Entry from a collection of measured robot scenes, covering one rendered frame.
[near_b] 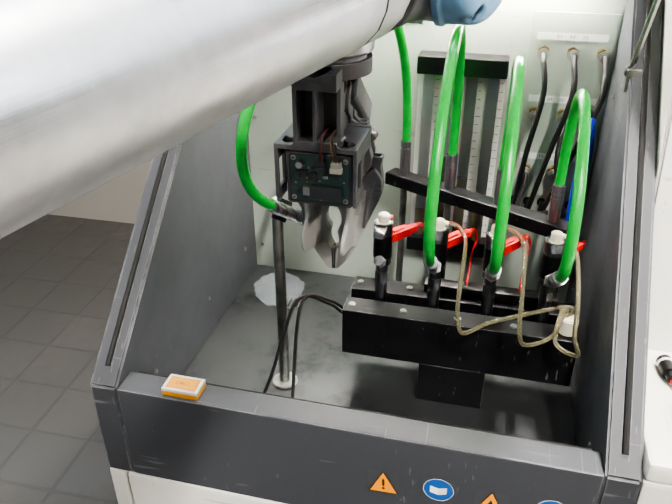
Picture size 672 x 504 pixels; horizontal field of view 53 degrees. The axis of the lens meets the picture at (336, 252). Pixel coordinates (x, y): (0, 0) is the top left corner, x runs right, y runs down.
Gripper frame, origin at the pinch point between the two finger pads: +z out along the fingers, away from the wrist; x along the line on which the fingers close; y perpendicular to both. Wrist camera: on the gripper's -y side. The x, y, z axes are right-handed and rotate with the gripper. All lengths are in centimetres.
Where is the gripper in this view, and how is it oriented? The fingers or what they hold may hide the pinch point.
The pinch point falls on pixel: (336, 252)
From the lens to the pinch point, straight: 67.2
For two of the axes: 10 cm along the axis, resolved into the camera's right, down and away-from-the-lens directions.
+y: -2.4, 4.8, -8.4
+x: 9.7, 1.2, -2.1
